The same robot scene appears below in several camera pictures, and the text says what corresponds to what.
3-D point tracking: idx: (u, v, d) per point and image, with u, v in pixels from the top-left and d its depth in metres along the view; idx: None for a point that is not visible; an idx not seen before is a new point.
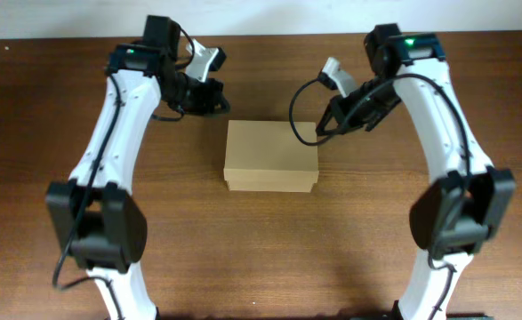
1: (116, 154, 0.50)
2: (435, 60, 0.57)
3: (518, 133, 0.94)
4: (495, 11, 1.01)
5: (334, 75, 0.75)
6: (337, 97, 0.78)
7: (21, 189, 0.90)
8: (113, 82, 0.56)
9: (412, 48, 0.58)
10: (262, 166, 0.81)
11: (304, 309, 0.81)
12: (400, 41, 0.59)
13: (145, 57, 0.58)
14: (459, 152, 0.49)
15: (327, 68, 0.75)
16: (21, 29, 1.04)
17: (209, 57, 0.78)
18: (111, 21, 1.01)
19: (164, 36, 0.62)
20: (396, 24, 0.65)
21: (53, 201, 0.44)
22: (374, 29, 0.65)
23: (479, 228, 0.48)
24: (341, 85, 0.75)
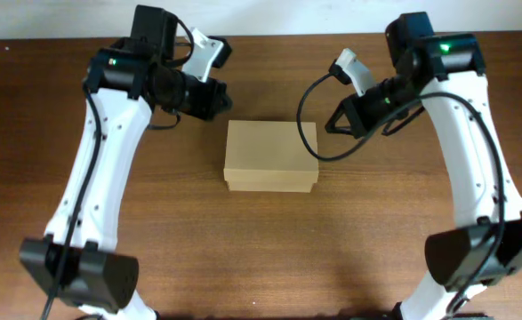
1: (96, 204, 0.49)
2: (473, 72, 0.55)
3: (518, 133, 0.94)
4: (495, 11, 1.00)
5: (349, 69, 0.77)
6: (349, 99, 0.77)
7: (21, 191, 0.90)
8: (92, 108, 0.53)
9: (445, 56, 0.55)
10: (263, 167, 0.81)
11: (304, 309, 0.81)
12: (436, 46, 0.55)
13: (130, 65, 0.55)
14: (493, 194, 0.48)
15: (341, 60, 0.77)
16: (20, 30, 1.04)
17: (210, 52, 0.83)
18: (110, 21, 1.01)
19: (156, 31, 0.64)
20: (426, 20, 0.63)
21: (30, 262, 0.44)
22: (406, 26, 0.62)
23: (500, 270, 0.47)
24: (357, 80, 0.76)
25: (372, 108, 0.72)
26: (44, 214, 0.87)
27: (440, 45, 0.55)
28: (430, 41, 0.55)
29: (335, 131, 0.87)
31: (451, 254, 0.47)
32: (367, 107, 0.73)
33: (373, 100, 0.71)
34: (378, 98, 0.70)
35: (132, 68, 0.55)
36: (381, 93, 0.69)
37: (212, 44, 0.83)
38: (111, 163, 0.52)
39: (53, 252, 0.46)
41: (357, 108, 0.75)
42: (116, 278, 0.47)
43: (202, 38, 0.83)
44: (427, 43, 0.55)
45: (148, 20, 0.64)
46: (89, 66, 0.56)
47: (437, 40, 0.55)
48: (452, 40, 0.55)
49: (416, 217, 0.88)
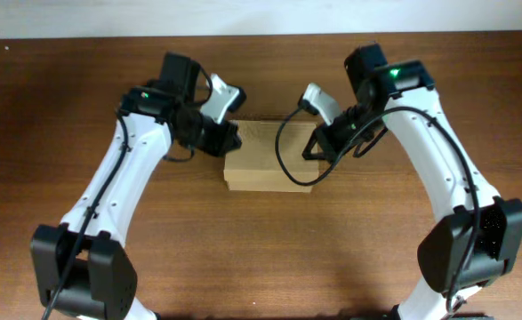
1: (113, 201, 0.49)
2: (424, 88, 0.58)
3: (519, 134, 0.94)
4: (495, 10, 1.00)
5: (316, 102, 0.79)
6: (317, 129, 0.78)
7: (21, 190, 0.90)
8: (123, 124, 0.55)
9: (397, 81, 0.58)
10: (261, 164, 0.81)
11: (305, 309, 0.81)
12: (386, 75, 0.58)
13: (158, 103, 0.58)
14: (463, 185, 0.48)
15: (308, 93, 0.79)
16: (21, 30, 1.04)
17: (228, 97, 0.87)
18: (109, 20, 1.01)
19: (181, 76, 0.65)
20: (378, 46, 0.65)
21: (39, 246, 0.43)
22: (359, 57, 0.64)
23: (493, 264, 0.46)
24: (323, 111, 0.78)
25: (341, 133, 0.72)
26: (43, 214, 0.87)
27: (389, 73, 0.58)
28: (381, 71, 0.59)
29: (311, 157, 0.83)
31: (440, 252, 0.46)
32: (335, 133, 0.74)
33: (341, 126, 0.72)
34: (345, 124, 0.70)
35: (159, 104, 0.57)
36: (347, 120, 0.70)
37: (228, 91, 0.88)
38: (132, 172, 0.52)
39: (63, 245, 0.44)
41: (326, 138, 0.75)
42: (121, 275, 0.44)
43: (221, 84, 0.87)
44: (378, 72, 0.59)
45: (179, 64, 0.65)
46: (121, 102, 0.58)
47: (387, 69, 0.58)
48: (400, 68, 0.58)
49: (416, 217, 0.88)
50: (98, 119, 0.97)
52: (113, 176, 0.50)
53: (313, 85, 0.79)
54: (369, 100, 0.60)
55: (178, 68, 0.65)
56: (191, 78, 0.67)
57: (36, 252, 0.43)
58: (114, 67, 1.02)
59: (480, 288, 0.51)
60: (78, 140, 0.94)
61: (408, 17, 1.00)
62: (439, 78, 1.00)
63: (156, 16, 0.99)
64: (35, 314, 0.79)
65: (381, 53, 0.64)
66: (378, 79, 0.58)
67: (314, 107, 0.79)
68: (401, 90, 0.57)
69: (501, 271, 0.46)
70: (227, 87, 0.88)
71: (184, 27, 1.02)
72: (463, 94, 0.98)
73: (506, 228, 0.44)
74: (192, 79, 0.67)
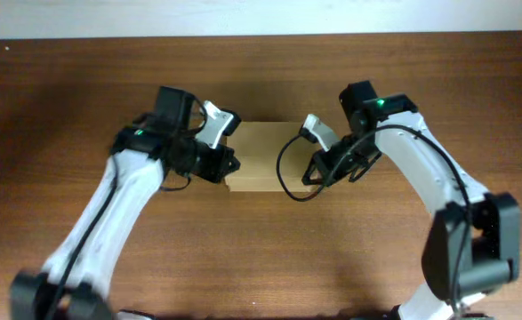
1: (99, 242, 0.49)
2: (408, 112, 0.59)
3: (520, 133, 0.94)
4: (501, 10, 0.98)
5: (316, 132, 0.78)
6: (315, 154, 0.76)
7: (23, 190, 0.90)
8: (112, 167, 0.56)
9: (386, 111, 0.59)
10: (262, 170, 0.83)
11: (305, 309, 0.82)
12: (376, 108, 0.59)
13: (150, 139, 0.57)
14: (453, 184, 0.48)
15: (308, 124, 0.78)
16: (17, 30, 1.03)
17: (222, 122, 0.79)
18: (108, 20, 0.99)
19: (178, 110, 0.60)
20: (367, 80, 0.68)
21: (19, 299, 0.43)
22: (348, 89, 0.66)
23: (497, 266, 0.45)
24: (323, 140, 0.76)
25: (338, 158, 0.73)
26: (43, 214, 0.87)
27: (379, 105, 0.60)
28: (370, 105, 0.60)
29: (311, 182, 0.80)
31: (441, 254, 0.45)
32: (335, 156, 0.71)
33: (338, 150, 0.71)
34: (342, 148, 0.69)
35: (151, 144, 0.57)
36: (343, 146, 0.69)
37: (223, 116, 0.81)
38: (121, 210, 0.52)
39: (44, 291, 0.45)
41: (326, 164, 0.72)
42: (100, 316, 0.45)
43: (215, 110, 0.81)
44: (368, 107, 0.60)
45: (171, 97, 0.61)
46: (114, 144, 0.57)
47: (376, 103, 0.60)
48: (388, 100, 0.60)
49: (416, 217, 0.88)
50: (97, 120, 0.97)
52: (100, 218, 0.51)
53: (311, 116, 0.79)
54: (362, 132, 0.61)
55: (170, 102, 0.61)
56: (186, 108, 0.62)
57: (15, 304, 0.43)
58: (115, 68, 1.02)
59: (485, 295, 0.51)
60: (80, 141, 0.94)
61: (410, 19, 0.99)
62: (441, 79, 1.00)
63: (156, 17, 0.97)
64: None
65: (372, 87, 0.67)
66: (370, 112, 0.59)
67: (313, 136, 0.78)
68: (388, 114, 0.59)
69: (509, 275, 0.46)
70: (221, 113, 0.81)
71: (183, 27, 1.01)
72: (464, 95, 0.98)
73: (501, 224, 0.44)
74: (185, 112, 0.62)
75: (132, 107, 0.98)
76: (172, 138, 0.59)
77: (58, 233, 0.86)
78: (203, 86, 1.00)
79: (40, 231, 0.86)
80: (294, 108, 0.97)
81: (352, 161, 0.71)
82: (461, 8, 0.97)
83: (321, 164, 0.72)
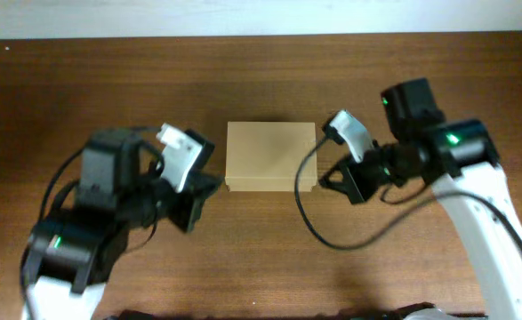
1: None
2: (484, 161, 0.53)
3: (517, 136, 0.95)
4: (507, 10, 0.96)
5: (344, 132, 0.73)
6: (343, 164, 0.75)
7: (28, 194, 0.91)
8: (28, 305, 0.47)
9: (456, 149, 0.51)
10: (263, 172, 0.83)
11: (304, 309, 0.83)
12: (444, 139, 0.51)
13: (69, 251, 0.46)
14: None
15: (336, 124, 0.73)
16: (12, 30, 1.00)
17: (189, 156, 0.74)
18: (105, 20, 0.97)
19: (109, 180, 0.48)
20: (424, 78, 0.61)
21: None
22: (398, 90, 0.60)
23: None
24: (352, 144, 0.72)
25: (367, 172, 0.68)
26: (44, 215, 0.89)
27: (448, 137, 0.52)
28: (437, 130, 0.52)
29: (328, 185, 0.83)
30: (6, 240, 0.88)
31: None
32: (366, 170, 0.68)
33: (372, 166, 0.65)
34: (377, 163, 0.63)
35: (73, 256, 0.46)
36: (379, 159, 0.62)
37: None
38: None
39: None
41: (353, 174, 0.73)
42: None
43: (180, 138, 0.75)
44: (436, 132, 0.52)
45: (100, 162, 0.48)
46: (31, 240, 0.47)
47: (443, 130, 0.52)
48: (458, 129, 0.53)
49: (417, 217, 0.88)
50: (97, 121, 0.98)
52: None
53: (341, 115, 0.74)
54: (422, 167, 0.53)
55: (99, 170, 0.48)
56: (127, 166, 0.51)
57: None
58: (115, 68, 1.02)
59: None
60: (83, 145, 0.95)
61: (412, 20, 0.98)
62: (441, 81, 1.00)
63: (156, 17, 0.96)
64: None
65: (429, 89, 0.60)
66: (435, 148, 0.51)
67: (341, 138, 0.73)
68: (461, 159, 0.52)
69: None
70: (187, 141, 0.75)
71: (183, 28, 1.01)
72: (463, 99, 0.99)
73: None
74: (124, 172, 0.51)
75: (134, 108, 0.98)
76: (108, 229, 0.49)
77: None
78: (203, 86, 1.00)
79: None
80: (294, 108, 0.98)
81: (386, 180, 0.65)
82: (466, 9, 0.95)
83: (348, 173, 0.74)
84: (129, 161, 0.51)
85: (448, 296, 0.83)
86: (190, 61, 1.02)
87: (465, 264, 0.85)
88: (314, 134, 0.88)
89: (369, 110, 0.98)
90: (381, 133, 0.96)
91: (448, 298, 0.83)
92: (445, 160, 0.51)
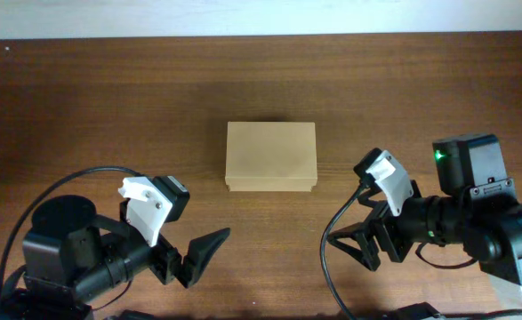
1: None
2: None
3: (517, 137, 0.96)
4: (506, 11, 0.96)
5: (383, 182, 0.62)
6: (373, 221, 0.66)
7: (29, 194, 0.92)
8: None
9: None
10: (262, 173, 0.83)
11: (304, 309, 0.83)
12: (521, 235, 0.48)
13: None
14: None
15: (375, 171, 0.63)
16: (12, 30, 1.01)
17: (156, 212, 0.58)
18: (105, 20, 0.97)
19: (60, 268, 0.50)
20: (493, 134, 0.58)
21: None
22: (469, 153, 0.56)
23: None
24: (391, 196, 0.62)
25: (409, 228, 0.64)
26: None
27: None
28: (511, 218, 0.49)
29: (342, 246, 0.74)
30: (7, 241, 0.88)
31: None
32: (410, 224, 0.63)
33: (414, 221, 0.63)
34: (420, 219, 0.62)
35: None
36: (427, 217, 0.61)
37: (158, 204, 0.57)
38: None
39: None
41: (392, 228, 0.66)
42: None
43: (145, 188, 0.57)
44: (507, 219, 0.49)
45: (40, 254, 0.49)
46: None
47: (521, 222, 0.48)
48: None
49: None
50: (97, 121, 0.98)
52: None
53: (384, 160, 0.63)
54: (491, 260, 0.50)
55: (44, 260, 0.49)
56: (78, 246, 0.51)
57: None
58: (115, 68, 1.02)
59: None
60: (84, 146, 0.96)
61: (411, 20, 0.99)
62: (441, 82, 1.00)
63: (156, 17, 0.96)
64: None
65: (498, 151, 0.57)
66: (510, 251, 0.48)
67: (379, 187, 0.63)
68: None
69: None
70: (154, 194, 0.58)
71: (183, 28, 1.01)
72: (463, 99, 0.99)
73: None
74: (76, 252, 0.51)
75: (134, 108, 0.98)
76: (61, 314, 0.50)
77: None
78: (203, 87, 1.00)
79: None
80: (294, 108, 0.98)
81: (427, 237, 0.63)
82: (465, 10, 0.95)
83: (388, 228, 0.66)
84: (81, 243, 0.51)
85: (448, 296, 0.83)
86: (190, 61, 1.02)
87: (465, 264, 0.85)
88: (314, 134, 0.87)
89: (369, 110, 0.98)
90: (381, 133, 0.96)
91: (448, 298, 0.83)
92: (519, 264, 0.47)
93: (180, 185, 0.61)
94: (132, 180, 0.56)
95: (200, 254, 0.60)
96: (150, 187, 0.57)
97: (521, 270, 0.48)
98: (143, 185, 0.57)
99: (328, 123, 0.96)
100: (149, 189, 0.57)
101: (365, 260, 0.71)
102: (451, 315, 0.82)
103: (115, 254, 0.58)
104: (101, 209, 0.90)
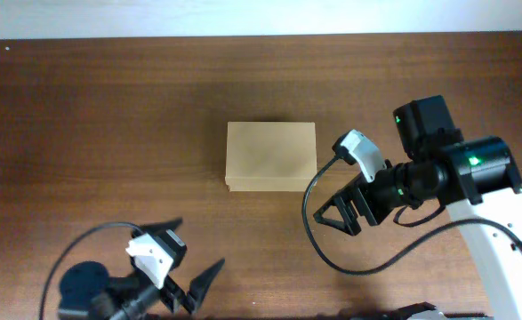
1: None
2: (504, 175, 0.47)
3: (517, 137, 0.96)
4: (506, 12, 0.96)
5: (356, 153, 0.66)
6: (349, 187, 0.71)
7: (28, 195, 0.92)
8: None
9: (475, 171, 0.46)
10: (262, 174, 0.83)
11: (304, 309, 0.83)
12: (462, 158, 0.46)
13: None
14: None
15: (348, 142, 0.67)
16: (10, 31, 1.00)
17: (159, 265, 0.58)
18: (104, 20, 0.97)
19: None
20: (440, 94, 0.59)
21: None
22: (417, 110, 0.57)
23: None
24: (363, 163, 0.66)
25: (381, 194, 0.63)
26: (45, 215, 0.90)
27: (469, 158, 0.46)
28: (453, 148, 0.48)
29: (326, 222, 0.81)
30: (8, 241, 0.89)
31: None
32: (379, 192, 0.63)
33: (382, 187, 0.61)
34: (389, 185, 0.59)
35: None
36: (393, 180, 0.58)
37: (158, 260, 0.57)
38: None
39: None
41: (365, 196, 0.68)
42: None
43: (149, 245, 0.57)
44: (450, 148, 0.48)
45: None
46: None
47: (463, 149, 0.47)
48: (480, 147, 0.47)
49: (417, 217, 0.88)
50: (96, 121, 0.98)
52: None
53: (354, 133, 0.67)
54: (440, 188, 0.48)
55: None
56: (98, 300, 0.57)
57: None
58: (115, 68, 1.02)
59: None
60: (84, 146, 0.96)
61: (411, 21, 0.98)
62: (441, 82, 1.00)
63: (156, 18, 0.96)
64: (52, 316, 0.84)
65: (446, 108, 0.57)
66: (453, 171, 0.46)
67: (352, 157, 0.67)
68: (480, 177, 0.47)
69: None
70: (157, 248, 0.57)
71: (184, 28, 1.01)
72: (463, 99, 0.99)
73: None
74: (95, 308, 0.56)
75: (133, 108, 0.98)
76: None
77: (59, 235, 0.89)
78: (204, 87, 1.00)
79: (43, 233, 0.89)
80: (295, 107, 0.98)
81: (400, 201, 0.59)
82: (465, 11, 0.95)
83: (360, 195, 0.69)
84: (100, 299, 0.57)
85: (449, 296, 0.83)
86: (191, 61, 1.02)
87: (465, 265, 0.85)
88: (312, 134, 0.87)
89: (369, 110, 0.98)
90: (381, 133, 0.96)
91: (448, 298, 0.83)
92: (462, 181, 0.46)
93: (177, 237, 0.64)
94: (137, 241, 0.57)
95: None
96: (155, 245, 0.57)
97: (466, 188, 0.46)
98: (147, 244, 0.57)
99: (329, 123, 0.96)
100: (154, 246, 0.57)
101: (346, 227, 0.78)
102: (452, 315, 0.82)
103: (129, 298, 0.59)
104: (102, 209, 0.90)
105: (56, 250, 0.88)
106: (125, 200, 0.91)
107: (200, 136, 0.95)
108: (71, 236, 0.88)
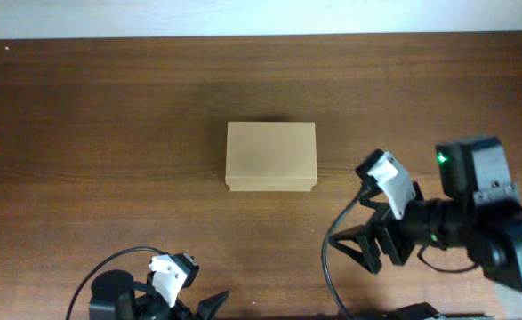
1: None
2: None
3: (517, 137, 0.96)
4: (506, 12, 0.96)
5: (387, 187, 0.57)
6: (375, 224, 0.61)
7: (28, 194, 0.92)
8: None
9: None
10: (261, 173, 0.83)
11: (304, 309, 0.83)
12: None
13: None
14: None
15: (377, 172, 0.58)
16: (11, 31, 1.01)
17: (176, 280, 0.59)
18: (104, 20, 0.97)
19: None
20: (496, 138, 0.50)
21: None
22: (469, 158, 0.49)
23: None
24: (393, 200, 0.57)
25: (408, 231, 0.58)
26: (45, 215, 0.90)
27: None
28: (516, 224, 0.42)
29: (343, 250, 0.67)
30: (8, 241, 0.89)
31: None
32: (408, 229, 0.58)
33: (413, 227, 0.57)
34: (424, 224, 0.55)
35: None
36: (429, 224, 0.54)
37: (175, 275, 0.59)
38: None
39: None
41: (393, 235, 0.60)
42: None
43: (169, 261, 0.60)
44: (507, 221, 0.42)
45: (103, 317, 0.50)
46: None
47: None
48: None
49: None
50: (96, 120, 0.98)
52: None
53: (386, 163, 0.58)
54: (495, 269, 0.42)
55: None
56: (126, 302, 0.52)
57: None
58: (115, 68, 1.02)
59: None
60: (84, 146, 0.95)
61: (411, 20, 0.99)
62: (441, 82, 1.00)
63: (155, 17, 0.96)
64: (50, 316, 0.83)
65: (503, 158, 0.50)
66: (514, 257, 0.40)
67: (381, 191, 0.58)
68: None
69: None
70: (178, 266, 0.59)
71: (184, 28, 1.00)
72: (463, 99, 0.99)
73: None
74: (124, 311, 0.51)
75: (132, 108, 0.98)
76: None
77: (59, 235, 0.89)
78: (204, 87, 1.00)
79: (43, 233, 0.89)
80: (295, 107, 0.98)
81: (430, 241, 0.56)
82: (464, 11, 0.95)
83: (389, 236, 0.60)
84: (128, 301, 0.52)
85: (449, 295, 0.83)
86: (191, 60, 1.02)
87: (465, 264, 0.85)
88: (313, 134, 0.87)
89: (369, 110, 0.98)
90: (381, 132, 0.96)
91: (448, 298, 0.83)
92: None
93: (192, 258, 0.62)
94: (157, 257, 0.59)
95: (205, 313, 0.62)
96: (172, 261, 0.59)
97: None
98: (165, 260, 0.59)
99: (329, 123, 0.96)
100: (171, 263, 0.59)
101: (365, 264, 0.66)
102: (451, 315, 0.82)
103: (145, 315, 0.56)
104: (102, 209, 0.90)
105: (56, 250, 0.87)
106: (124, 200, 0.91)
107: (200, 136, 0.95)
108: (70, 236, 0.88)
